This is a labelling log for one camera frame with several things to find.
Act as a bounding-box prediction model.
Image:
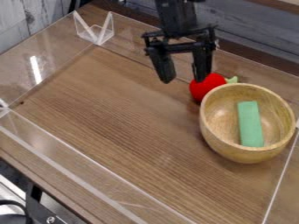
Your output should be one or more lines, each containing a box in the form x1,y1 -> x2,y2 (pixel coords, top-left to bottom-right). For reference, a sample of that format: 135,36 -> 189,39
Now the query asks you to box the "black gripper body bar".
142,25 -> 218,55

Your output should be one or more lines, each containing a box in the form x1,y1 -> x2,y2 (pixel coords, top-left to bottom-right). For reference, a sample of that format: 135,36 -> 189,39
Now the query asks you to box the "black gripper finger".
147,46 -> 177,84
191,44 -> 211,82

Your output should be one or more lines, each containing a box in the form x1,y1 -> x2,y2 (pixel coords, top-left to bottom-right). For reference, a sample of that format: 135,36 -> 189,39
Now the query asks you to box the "red plush strawberry toy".
190,73 -> 239,102

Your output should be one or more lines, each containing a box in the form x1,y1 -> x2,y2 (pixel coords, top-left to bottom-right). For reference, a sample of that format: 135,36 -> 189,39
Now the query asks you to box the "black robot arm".
142,0 -> 218,84

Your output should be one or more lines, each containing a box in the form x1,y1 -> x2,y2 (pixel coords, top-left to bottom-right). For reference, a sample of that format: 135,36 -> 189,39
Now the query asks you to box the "green rectangular block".
238,101 -> 265,147

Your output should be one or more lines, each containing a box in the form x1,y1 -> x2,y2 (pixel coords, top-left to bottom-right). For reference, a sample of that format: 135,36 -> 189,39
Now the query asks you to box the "wooden bowl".
201,83 -> 295,164

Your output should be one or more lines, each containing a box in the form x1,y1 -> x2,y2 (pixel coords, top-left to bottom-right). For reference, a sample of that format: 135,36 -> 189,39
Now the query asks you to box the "clear acrylic corner bracket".
72,11 -> 115,46

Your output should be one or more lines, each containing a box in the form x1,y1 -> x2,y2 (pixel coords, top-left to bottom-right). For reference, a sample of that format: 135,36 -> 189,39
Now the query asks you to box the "clear acrylic tray wall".
0,13 -> 299,224

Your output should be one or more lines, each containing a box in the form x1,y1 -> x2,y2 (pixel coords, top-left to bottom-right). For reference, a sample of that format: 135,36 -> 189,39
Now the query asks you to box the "black metal table frame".
23,183 -> 70,224

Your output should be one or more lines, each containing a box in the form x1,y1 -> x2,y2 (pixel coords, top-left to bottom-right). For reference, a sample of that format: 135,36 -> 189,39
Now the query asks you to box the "black cable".
0,199 -> 34,224

